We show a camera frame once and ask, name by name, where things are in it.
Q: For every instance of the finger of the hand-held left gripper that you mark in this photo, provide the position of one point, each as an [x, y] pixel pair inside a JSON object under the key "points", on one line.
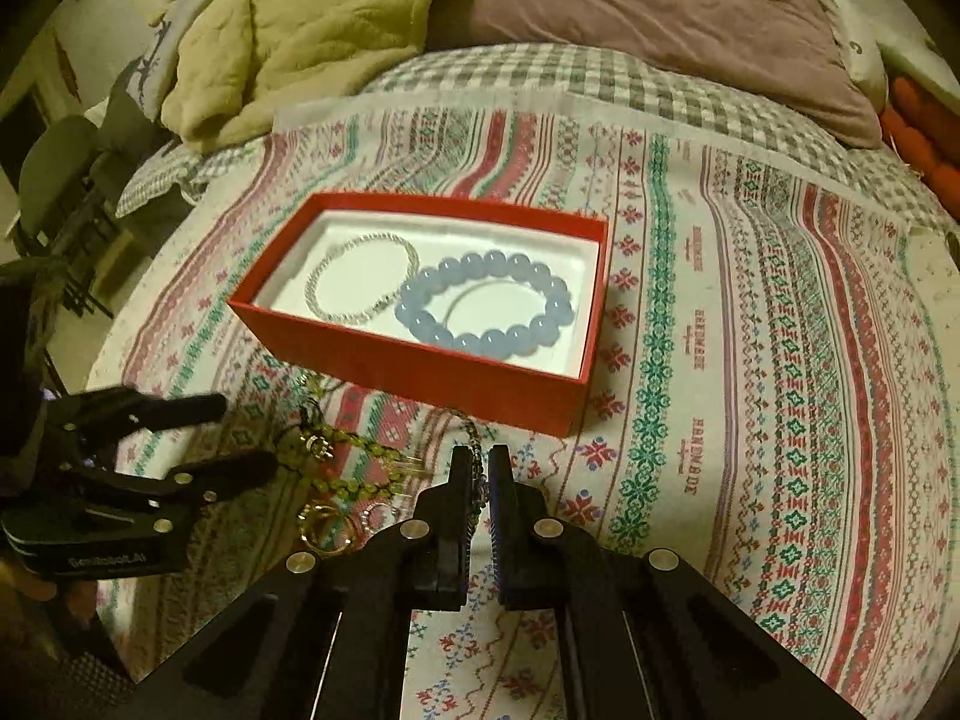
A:
{"points": [[172, 410], [217, 476]]}

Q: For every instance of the orange plush toy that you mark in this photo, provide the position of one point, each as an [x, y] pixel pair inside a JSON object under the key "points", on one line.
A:
{"points": [[922, 142]]}

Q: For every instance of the grey checked bed sheet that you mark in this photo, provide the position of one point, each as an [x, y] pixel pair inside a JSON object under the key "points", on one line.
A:
{"points": [[600, 82]]}

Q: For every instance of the deer print pillow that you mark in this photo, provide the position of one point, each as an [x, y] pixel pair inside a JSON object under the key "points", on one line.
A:
{"points": [[161, 52]]}

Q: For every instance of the beige quilted blanket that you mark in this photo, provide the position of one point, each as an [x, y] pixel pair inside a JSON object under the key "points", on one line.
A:
{"points": [[322, 22]]}

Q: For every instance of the red jewelry box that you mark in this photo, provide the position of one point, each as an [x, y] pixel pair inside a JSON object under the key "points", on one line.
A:
{"points": [[420, 382]]}

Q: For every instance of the patterned embroidered cloth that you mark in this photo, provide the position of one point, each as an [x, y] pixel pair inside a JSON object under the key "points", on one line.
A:
{"points": [[750, 390]]}

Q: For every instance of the mauve pillow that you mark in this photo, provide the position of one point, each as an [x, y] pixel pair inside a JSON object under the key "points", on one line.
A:
{"points": [[675, 15]]}

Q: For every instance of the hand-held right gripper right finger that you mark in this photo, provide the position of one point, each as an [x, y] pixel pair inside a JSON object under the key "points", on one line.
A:
{"points": [[501, 517]]}

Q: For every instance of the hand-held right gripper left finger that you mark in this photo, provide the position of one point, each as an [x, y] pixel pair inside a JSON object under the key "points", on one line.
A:
{"points": [[459, 517]]}

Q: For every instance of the person's left hand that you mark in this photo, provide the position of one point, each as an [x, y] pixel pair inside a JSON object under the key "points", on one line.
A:
{"points": [[71, 594]]}

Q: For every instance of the white pillow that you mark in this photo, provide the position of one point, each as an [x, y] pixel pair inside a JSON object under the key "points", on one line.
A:
{"points": [[855, 37]]}

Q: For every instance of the dark chair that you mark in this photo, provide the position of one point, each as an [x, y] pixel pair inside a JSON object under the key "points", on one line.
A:
{"points": [[60, 165]]}

